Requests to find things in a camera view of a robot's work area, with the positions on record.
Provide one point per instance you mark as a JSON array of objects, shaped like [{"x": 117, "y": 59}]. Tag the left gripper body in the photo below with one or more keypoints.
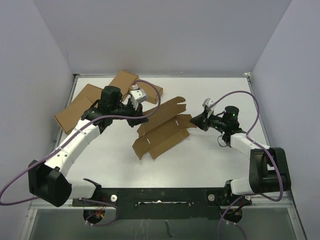
[{"x": 129, "y": 110}]

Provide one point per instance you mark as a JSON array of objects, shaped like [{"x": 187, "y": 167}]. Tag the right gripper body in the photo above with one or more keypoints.
[{"x": 215, "y": 121}]

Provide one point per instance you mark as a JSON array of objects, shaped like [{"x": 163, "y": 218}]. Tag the cardboard box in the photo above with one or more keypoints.
[
  {"x": 85, "y": 98},
  {"x": 123, "y": 80},
  {"x": 152, "y": 91},
  {"x": 167, "y": 127},
  {"x": 68, "y": 119}
]

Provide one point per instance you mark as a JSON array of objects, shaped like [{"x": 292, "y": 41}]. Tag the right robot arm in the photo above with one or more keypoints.
[{"x": 268, "y": 168}]

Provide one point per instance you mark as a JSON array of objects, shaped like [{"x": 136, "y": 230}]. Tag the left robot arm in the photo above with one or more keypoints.
[{"x": 48, "y": 180}]

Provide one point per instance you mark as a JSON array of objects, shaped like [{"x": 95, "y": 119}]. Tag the folded cardboard box front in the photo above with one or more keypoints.
[{"x": 68, "y": 119}]

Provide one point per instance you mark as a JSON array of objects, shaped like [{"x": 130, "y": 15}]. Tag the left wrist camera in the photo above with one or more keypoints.
[{"x": 138, "y": 95}]

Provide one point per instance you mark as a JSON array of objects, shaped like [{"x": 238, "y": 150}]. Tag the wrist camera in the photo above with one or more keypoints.
[
  {"x": 138, "y": 95},
  {"x": 208, "y": 104}
]

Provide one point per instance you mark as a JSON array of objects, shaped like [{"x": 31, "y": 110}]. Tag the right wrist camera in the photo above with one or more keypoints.
[{"x": 208, "y": 104}]

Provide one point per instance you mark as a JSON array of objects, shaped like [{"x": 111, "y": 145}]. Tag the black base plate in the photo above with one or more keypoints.
[{"x": 175, "y": 203}]

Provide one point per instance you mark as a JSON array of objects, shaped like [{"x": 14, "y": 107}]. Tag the aluminium table frame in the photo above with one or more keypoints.
[{"x": 202, "y": 160}]

